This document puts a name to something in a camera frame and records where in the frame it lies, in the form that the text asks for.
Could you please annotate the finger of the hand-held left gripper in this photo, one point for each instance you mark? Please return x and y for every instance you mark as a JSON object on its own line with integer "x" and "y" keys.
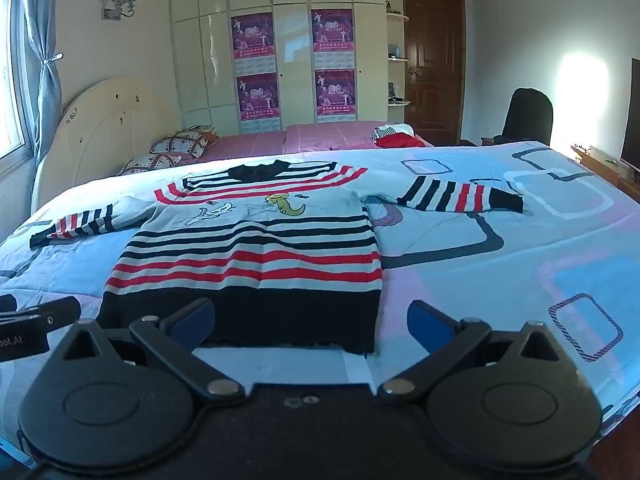
{"x": 55, "y": 312}

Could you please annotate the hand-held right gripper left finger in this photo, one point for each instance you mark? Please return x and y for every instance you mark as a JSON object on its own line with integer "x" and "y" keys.
{"x": 196, "y": 317}

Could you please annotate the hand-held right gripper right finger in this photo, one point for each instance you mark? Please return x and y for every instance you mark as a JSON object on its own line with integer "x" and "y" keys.
{"x": 426, "y": 324}

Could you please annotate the striped knit sweater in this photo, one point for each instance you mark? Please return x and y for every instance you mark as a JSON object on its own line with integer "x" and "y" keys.
{"x": 250, "y": 255}

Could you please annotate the light blue patterned blanket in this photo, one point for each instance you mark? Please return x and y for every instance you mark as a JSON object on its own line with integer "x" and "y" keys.
{"x": 500, "y": 280}

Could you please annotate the red garment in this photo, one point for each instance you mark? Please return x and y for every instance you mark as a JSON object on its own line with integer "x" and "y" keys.
{"x": 400, "y": 140}

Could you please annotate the cream round headboard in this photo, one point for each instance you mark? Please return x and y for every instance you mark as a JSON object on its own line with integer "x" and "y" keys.
{"x": 95, "y": 130}

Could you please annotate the striped folded cloth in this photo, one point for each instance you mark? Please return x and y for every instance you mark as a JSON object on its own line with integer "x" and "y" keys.
{"x": 387, "y": 131}

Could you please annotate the pink bed sheet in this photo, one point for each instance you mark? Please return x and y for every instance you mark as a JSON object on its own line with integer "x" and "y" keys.
{"x": 320, "y": 135}

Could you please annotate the black office chair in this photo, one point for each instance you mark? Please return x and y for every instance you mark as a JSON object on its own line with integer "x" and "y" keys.
{"x": 527, "y": 115}

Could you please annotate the wooden cabinet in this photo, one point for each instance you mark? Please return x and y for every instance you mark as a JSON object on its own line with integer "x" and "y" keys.
{"x": 602, "y": 160}

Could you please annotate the window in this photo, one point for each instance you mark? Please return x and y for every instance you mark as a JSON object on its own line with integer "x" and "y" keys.
{"x": 11, "y": 70}

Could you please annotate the brown wooden door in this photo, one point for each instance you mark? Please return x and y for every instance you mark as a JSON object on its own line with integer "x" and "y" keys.
{"x": 432, "y": 65}

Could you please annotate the corner shelf unit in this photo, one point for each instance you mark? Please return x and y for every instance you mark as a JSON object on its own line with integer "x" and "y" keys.
{"x": 398, "y": 57}

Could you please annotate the blue curtain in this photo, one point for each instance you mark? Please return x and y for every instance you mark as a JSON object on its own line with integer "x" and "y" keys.
{"x": 47, "y": 35}

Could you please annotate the cream wardrobe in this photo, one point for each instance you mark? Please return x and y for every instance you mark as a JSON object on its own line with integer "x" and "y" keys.
{"x": 295, "y": 50}

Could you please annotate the television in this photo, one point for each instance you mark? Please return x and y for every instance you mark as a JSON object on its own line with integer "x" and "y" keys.
{"x": 631, "y": 115}

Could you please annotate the purple wall poster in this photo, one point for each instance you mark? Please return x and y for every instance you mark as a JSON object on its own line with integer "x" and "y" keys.
{"x": 332, "y": 30}
{"x": 257, "y": 97}
{"x": 335, "y": 95}
{"x": 252, "y": 32}

